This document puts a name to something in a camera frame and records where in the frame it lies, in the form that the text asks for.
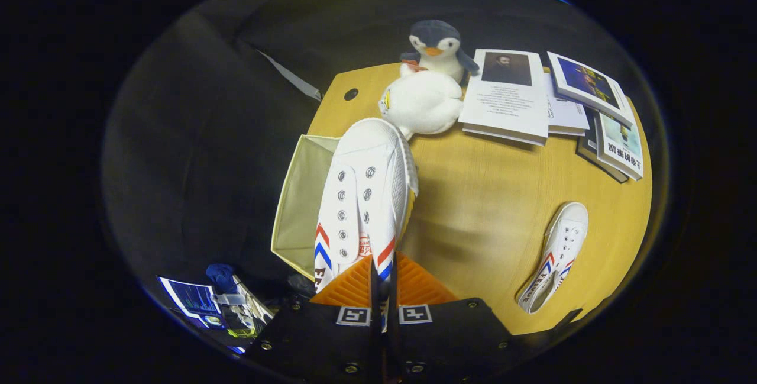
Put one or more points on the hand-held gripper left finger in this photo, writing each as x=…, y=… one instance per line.
x=319, y=342

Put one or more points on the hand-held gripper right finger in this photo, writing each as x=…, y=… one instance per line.
x=449, y=342

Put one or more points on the beige fabric storage box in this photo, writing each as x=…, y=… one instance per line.
x=301, y=206

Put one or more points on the white canvas shoe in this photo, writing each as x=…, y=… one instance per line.
x=562, y=242
x=381, y=159

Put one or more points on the blue cloth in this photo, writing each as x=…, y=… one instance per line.
x=220, y=277

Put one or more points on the computer screen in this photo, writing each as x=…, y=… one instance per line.
x=192, y=301

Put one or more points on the dark book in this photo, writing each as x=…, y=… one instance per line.
x=588, y=147

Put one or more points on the white plush toy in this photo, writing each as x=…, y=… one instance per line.
x=423, y=103

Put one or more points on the white book with portrait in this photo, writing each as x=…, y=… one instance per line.
x=508, y=103

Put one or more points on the plain white book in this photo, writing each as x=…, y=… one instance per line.
x=565, y=115

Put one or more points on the book with blue picture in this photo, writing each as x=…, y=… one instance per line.
x=588, y=85

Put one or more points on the grey penguin plush toy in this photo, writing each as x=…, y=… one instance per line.
x=440, y=47

